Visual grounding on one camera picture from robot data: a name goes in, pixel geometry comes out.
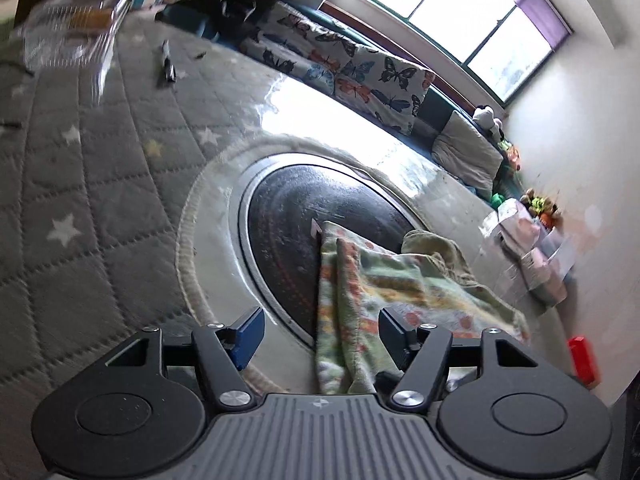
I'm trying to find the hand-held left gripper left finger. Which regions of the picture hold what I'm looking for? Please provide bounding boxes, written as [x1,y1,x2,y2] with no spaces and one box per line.
[105,306,265,411]

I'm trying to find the pile of small toys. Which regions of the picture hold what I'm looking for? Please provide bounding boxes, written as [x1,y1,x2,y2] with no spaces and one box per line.
[520,187,563,231]

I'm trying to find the butterfly print cushion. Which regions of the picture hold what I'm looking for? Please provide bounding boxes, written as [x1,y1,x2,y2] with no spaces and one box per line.
[239,30,337,97]
[257,2,361,61]
[334,45,437,137]

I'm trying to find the black and white plush toy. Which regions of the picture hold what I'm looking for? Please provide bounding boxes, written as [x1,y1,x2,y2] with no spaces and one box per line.
[472,105,506,142]

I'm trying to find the red plastic object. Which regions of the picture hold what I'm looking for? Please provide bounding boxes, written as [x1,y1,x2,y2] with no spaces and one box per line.
[567,336,601,389]

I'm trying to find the grey pillow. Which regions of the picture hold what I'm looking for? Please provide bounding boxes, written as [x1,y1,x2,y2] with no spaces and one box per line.
[431,110,505,191]

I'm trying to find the white and pink boxes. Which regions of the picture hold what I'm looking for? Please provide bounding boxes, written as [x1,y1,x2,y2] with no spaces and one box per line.
[482,197,576,306]

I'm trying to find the purple window blind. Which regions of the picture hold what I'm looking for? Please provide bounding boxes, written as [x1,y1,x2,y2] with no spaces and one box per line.
[487,0,571,51]

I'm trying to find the grey quilted star mat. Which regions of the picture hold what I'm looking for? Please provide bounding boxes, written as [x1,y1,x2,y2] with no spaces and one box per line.
[0,5,281,396]

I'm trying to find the orange plush toy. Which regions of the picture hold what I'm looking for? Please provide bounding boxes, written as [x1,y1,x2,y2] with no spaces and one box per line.
[500,140,523,171]

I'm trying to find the black bag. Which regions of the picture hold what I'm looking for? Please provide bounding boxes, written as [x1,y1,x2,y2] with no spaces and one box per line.
[187,0,283,43]

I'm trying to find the floral patterned green clothes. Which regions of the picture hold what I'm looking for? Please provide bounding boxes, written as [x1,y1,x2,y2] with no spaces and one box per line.
[312,220,531,396]

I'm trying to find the window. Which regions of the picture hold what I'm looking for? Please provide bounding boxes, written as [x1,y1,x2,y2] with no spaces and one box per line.
[320,0,571,108]

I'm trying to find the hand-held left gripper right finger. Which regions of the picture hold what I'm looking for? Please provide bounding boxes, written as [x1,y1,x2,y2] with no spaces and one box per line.
[378,308,571,411]

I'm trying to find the clear plastic container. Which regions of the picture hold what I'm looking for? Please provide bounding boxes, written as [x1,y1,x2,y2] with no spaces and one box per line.
[15,0,133,101]

